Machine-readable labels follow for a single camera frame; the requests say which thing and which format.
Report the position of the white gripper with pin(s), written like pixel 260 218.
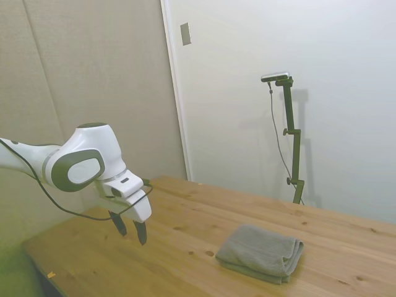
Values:
pixel 139 210

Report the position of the grey towel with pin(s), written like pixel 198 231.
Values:
pixel 260 253

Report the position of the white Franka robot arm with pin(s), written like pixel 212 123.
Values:
pixel 92 142

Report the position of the small orange tape scrap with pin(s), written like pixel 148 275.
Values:
pixel 51 274

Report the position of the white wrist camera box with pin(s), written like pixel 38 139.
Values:
pixel 125 185

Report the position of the white door frame trim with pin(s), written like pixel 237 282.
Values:
pixel 176 92

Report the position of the dark green camera stand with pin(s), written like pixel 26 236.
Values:
pixel 293 139

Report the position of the grey wall switch plate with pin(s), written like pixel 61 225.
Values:
pixel 185 34

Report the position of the silver exterior camera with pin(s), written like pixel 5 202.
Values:
pixel 275 76

